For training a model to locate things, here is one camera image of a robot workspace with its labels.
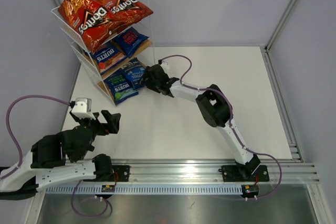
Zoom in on blue Kettle vinegar chips bag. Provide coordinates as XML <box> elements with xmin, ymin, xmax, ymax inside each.
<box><xmin>120</xmin><ymin>58</ymin><xmax>145</xmax><ymax>90</ymax></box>

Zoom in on blue Burts vinegar bag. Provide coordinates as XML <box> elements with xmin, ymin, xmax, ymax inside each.
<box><xmin>104</xmin><ymin>70</ymin><xmax>139</xmax><ymax>105</ymax></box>

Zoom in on blue Burts chilli bag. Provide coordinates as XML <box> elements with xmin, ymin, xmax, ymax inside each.
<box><xmin>90</xmin><ymin>42</ymin><xmax>127</xmax><ymax>75</ymax></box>
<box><xmin>112</xmin><ymin>27</ymin><xmax>149</xmax><ymax>58</ymax></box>

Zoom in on red Doritos bag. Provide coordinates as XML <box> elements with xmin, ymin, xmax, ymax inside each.
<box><xmin>97</xmin><ymin>0</ymin><xmax>153</xmax><ymax>33</ymax></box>
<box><xmin>58</xmin><ymin>0</ymin><xmax>124</xmax><ymax>52</ymax></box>

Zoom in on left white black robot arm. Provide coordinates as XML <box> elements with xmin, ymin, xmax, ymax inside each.
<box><xmin>1</xmin><ymin>110</ymin><xmax>121</xmax><ymax>200</ymax></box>

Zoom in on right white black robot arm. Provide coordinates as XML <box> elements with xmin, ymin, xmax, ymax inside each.
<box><xmin>140</xmin><ymin>64</ymin><xmax>263</xmax><ymax>182</ymax></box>

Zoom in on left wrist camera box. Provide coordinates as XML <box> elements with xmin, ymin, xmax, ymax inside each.
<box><xmin>70</xmin><ymin>98</ymin><xmax>96</xmax><ymax>120</ymax></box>

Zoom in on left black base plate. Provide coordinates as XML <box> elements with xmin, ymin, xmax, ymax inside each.
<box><xmin>105</xmin><ymin>165</ymin><xmax>131</xmax><ymax>182</ymax></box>

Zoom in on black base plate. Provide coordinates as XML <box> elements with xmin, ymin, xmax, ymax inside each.
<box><xmin>218</xmin><ymin>165</ymin><xmax>270</xmax><ymax>183</ymax></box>
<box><xmin>105</xmin><ymin>165</ymin><xmax>131</xmax><ymax>182</ymax></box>

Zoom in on white wire wooden shelf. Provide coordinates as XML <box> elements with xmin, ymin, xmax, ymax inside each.
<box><xmin>51</xmin><ymin>7</ymin><xmax>155</xmax><ymax>104</ymax></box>

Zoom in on white slotted cable duct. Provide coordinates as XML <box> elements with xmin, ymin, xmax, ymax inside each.
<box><xmin>46</xmin><ymin>183</ymin><xmax>243</xmax><ymax>195</ymax></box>

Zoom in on aluminium mounting rail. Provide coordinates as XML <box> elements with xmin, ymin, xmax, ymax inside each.
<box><xmin>35</xmin><ymin>158</ymin><xmax>321</xmax><ymax>185</ymax></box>

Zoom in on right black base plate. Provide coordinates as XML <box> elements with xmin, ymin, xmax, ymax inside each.
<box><xmin>218</xmin><ymin>165</ymin><xmax>270</xmax><ymax>183</ymax></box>

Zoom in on right aluminium frame post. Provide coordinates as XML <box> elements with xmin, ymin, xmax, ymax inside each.
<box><xmin>264</xmin><ymin>0</ymin><xmax>299</xmax><ymax>53</ymax></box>

